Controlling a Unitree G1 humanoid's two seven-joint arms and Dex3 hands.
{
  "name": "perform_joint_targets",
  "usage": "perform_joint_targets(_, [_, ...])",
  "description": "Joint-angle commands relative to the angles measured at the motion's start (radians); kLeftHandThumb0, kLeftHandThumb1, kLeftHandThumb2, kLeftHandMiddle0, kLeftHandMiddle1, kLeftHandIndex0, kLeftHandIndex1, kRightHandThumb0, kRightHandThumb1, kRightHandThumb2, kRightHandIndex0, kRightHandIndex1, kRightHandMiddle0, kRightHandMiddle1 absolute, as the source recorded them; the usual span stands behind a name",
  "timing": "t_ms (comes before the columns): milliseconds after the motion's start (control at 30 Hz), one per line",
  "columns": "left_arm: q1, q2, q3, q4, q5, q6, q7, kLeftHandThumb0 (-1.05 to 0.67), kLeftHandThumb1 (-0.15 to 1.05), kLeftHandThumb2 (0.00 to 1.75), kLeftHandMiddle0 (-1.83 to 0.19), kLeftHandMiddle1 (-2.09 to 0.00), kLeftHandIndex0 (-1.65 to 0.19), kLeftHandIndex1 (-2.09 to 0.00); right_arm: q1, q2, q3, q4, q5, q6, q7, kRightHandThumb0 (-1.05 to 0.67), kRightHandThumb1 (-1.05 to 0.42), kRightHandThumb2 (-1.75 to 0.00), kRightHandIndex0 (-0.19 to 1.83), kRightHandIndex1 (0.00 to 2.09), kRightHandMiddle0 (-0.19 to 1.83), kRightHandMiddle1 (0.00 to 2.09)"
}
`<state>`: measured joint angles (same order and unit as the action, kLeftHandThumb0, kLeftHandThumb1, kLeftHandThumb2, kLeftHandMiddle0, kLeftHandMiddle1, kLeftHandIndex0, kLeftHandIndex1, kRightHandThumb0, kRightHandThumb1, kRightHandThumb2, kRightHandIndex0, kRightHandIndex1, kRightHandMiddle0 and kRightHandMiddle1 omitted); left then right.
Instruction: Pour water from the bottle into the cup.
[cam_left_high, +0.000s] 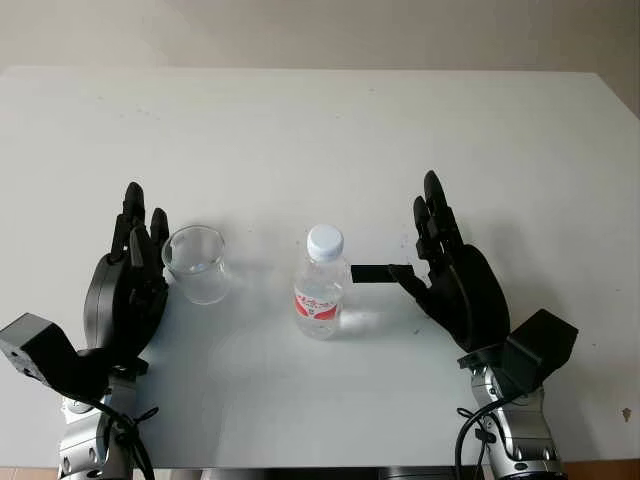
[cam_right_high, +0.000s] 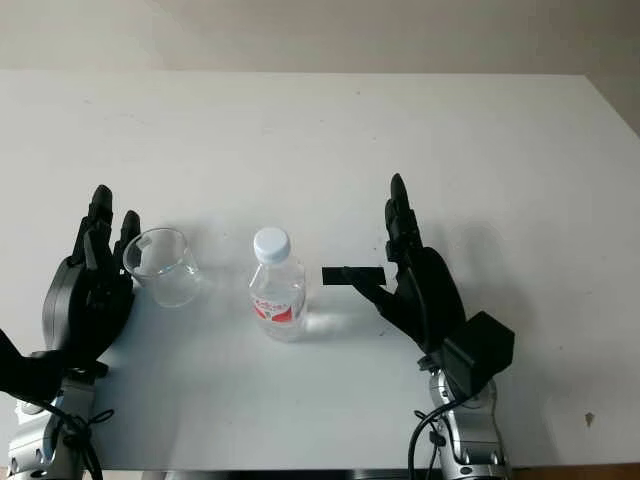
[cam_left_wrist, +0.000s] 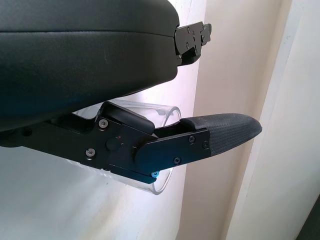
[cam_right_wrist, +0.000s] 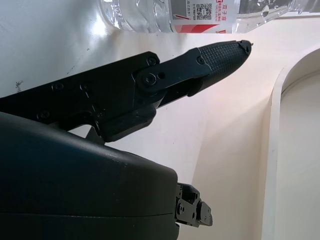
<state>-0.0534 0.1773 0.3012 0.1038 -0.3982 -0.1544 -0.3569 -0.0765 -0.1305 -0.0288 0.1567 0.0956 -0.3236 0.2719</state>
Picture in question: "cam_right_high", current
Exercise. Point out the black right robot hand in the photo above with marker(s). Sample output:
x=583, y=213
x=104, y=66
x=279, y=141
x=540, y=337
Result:
x=432, y=295

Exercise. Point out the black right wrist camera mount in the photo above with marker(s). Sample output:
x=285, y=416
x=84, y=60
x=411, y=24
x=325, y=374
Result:
x=482, y=350

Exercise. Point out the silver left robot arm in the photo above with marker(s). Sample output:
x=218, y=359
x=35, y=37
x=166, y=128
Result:
x=75, y=400

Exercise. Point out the clear glass beaker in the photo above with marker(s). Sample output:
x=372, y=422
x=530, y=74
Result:
x=167, y=280

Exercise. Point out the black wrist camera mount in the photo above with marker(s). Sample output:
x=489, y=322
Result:
x=25, y=372
x=482, y=350

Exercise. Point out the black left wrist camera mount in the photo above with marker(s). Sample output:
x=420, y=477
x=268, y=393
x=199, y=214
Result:
x=25, y=372

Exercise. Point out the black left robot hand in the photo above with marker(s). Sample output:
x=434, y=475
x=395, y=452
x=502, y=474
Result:
x=75, y=300

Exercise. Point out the clear plastic water bottle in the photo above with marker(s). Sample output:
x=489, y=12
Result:
x=277, y=300

